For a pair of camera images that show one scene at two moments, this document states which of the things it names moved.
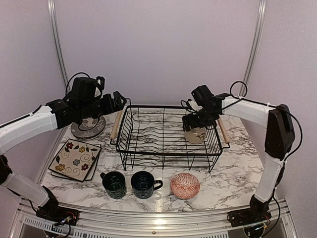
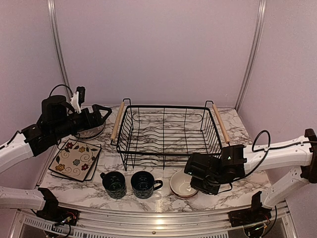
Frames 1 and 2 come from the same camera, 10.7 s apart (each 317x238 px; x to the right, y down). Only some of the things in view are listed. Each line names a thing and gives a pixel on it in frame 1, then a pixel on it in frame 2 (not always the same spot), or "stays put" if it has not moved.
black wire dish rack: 154,137 stays put
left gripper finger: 123,104 → 102,119
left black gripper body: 108,107 → 86,123
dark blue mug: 114,184 stays put
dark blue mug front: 143,184 stays put
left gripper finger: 117,94 → 96,108
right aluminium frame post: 256,46 stays put
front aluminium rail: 282,222 stays put
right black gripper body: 203,120 → 209,185
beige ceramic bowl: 196,136 → 180,184
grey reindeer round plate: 88,128 stays put
